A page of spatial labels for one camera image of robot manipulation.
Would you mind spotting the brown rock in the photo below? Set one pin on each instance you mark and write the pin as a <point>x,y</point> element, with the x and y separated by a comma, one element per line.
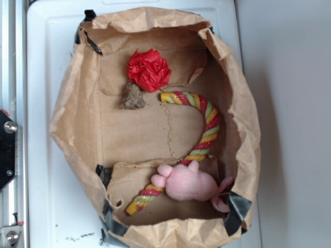
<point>133,97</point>

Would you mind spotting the brown paper bag box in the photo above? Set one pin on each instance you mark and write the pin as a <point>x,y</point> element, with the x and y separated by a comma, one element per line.
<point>114,152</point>

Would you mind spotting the red crumpled paper ball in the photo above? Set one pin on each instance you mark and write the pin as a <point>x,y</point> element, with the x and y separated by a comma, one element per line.
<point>148,70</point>

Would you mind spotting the pink plush toy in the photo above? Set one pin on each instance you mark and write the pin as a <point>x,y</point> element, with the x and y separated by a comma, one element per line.
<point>184,183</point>

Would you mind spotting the black metal bracket plate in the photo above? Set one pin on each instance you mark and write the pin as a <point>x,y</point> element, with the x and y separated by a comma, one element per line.
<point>7,150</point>

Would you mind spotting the aluminium frame rail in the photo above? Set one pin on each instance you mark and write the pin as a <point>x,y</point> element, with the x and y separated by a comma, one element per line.
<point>14,217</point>

